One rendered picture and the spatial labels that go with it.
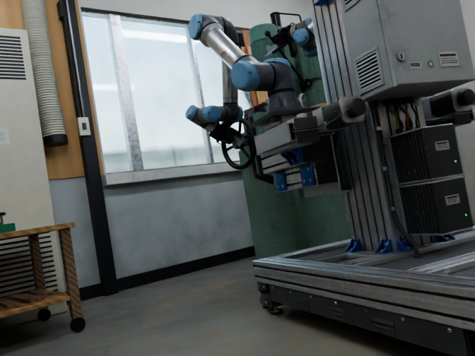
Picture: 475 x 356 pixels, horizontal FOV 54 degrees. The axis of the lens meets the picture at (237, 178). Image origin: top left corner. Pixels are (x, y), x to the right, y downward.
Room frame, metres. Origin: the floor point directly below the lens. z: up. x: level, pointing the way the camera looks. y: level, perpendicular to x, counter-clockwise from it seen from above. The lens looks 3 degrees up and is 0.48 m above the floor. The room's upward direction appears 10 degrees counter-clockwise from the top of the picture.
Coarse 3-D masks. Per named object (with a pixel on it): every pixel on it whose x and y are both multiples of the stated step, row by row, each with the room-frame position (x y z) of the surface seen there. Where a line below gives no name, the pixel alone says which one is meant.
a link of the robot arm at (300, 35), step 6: (300, 30) 2.19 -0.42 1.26; (306, 30) 2.19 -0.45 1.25; (312, 30) 2.19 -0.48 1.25; (294, 36) 2.21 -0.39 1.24; (300, 36) 2.19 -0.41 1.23; (306, 36) 2.18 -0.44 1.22; (312, 36) 2.21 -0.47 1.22; (300, 42) 2.20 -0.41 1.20; (306, 42) 2.21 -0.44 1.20; (312, 42) 2.27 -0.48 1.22; (306, 48) 2.29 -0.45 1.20
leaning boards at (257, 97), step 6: (246, 30) 4.32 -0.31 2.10; (246, 36) 4.31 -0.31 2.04; (246, 42) 4.30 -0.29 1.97; (240, 48) 4.22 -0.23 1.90; (246, 48) 4.23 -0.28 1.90; (252, 96) 4.20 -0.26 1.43; (258, 96) 4.20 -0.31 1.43; (264, 96) 4.25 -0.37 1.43; (252, 102) 4.19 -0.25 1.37; (258, 102) 4.20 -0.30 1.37
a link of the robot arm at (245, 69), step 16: (192, 16) 2.03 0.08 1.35; (208, 16) 2.03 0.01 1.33; (192, 32) 2.04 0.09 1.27; (208, 32) 1.99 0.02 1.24; (224, 32) 2.08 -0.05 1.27; (224, 48) 1.91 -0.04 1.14; (240, 64) 1.79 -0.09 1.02; (256, 64) 1.80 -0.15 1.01; (240, 80) 1.81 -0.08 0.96; (256, 80) 1.79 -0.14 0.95; (272, 80) 1.84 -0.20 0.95
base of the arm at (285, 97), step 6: (276, 90) 1.87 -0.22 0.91; (282, 90) 1.87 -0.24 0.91; (288, 90) 1.87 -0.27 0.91; (294, 90) 1.90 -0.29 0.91; (270, 96) 1.89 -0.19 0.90; (276, 96) 1.87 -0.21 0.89; (282, 96) 1.86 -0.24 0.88; (288, 96) 1.86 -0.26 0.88; (294, 96) 1.88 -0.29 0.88; (270, 102) 1.89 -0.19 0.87; (276, 102) 1.87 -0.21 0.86; (282, 102) 1.85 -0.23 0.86; (288, 102) 1.85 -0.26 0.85; (294, 102) 1.86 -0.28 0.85; (270, 108) 1.88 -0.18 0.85; (276, 108) 1.86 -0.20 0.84; (282, 108) 1.85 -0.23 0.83; (288, 108) 1.85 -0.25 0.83; (294, 108) 1.86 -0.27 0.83
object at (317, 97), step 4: (316, 88) 2.70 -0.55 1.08; (320, 88) 2.73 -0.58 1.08; (308, 92) 2.74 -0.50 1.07; (312, 92) 2.71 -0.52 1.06; (316, 92) 2.70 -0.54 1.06; (320, 92) 2.72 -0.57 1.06; (308, 96) 2.74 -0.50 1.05; (312, 96) 2.72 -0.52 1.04; (316, 96) 2.70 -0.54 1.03; (320, 96) 2.71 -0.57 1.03; (312, 100) 2.72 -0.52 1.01; (316, 100) 2.70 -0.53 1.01; (320, 100) 2.71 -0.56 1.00; (324, 100) 2.74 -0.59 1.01; (312, 104) 2.73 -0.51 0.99; (316, 104) 2.71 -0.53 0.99
